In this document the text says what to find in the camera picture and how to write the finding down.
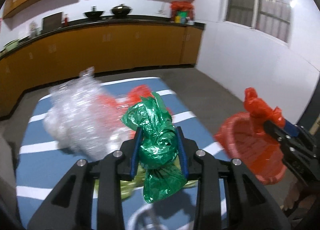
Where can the red bag with bottles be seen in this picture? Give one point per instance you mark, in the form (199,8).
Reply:
(182,12)

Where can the red plastic bag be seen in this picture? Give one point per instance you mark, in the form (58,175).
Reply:
(119,117)
(260,111)

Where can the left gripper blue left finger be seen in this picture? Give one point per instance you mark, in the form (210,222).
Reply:
(137,142)

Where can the window with grille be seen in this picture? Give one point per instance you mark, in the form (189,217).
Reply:
(272,17)

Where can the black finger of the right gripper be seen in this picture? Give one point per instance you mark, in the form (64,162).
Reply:
(280,132)

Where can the black wok left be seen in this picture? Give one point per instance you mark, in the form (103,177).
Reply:
(94,14)

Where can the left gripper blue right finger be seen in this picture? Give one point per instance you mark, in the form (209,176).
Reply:
(183,158)

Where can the lower wooden kitchen cabinets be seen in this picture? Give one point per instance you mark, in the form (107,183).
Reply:
(63,55)

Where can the black wok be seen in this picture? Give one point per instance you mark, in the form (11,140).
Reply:
(94,14)
(121,11)

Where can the clear bubble wrap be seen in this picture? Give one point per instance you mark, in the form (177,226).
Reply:
(70,120)

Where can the light green plastic bag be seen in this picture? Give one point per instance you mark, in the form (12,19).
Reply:
(127,187)

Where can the red plastic trash basket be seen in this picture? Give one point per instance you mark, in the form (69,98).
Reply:
(263,158)

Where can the person's hand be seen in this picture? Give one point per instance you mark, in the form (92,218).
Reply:
(295,191)

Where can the jars with plastic bag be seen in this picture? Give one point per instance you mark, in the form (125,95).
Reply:
(34,30)

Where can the black wok right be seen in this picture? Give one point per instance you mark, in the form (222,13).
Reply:
(121,11)

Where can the blue white striped tablecloth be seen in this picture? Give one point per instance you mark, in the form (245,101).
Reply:
(43,162)

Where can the green basin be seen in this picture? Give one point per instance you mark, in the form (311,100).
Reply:
(11,45)

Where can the dark cutting board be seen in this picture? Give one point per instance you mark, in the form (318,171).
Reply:
(51,22)

